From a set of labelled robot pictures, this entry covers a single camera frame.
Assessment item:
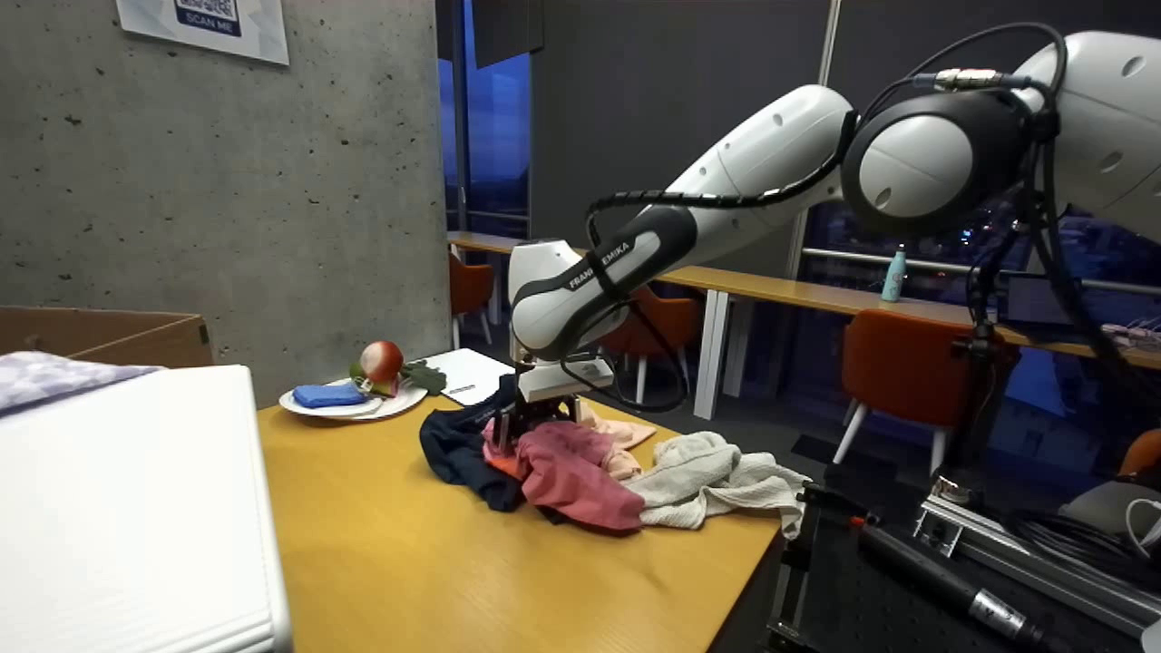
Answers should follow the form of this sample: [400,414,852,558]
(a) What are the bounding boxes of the brown cardboard box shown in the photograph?
[0,303,217,372]

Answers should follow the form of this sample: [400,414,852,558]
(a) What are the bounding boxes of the white paper sheet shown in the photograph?
[423,345,523,411]

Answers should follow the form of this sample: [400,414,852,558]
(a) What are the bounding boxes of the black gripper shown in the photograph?
[489,375,580,449]

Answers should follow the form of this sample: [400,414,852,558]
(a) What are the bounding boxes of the silver metal rails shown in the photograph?
[910,472,1161,640]

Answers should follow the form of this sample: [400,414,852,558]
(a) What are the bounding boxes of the dark blue shirt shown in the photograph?
[418,403,533,515]

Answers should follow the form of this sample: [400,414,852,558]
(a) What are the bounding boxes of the peach shirt with print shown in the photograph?
[577,411,664,483]

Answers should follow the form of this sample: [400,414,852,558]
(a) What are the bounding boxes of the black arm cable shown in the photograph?
[577,18,1136,414]

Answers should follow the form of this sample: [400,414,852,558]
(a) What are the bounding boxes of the orange chair white legs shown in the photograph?
[446,248,502,356]
[826,308,1022,478]
[600,284,702,418]

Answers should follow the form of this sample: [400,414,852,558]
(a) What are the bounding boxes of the pink shirt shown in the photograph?
[479,414,649,539]

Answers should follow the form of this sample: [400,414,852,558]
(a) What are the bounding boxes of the white wall poster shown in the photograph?
[111,0,295,71]

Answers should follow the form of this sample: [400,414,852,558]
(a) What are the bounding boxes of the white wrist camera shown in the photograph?
[516,356,618,407]

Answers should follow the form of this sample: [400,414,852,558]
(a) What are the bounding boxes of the white grey shirt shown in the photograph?
[620,430,812,540]

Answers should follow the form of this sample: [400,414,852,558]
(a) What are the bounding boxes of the white plastic box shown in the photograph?
[0,359,297,653]

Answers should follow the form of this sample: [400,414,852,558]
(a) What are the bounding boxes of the black camera stand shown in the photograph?
[948,213,1031,487]

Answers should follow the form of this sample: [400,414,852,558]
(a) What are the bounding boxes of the red apple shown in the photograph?
[354,339,410,392]

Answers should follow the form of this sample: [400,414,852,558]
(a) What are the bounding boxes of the long wooden desk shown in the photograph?
[446,230,1161,420]

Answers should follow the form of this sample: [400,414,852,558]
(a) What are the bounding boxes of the teal bottle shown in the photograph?
[878,240,910,304]

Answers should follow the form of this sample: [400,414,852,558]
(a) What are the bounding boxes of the black tube silver end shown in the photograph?
[850,512,1047,650]

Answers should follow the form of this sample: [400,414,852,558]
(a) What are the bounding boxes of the patterned cloth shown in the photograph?
[0,350,154,418]

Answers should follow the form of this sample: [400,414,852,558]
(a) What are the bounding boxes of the green leaf toy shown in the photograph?
[400,359,450,401]

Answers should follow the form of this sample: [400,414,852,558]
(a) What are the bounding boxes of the blue sponge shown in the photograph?
[290,378,369,411]

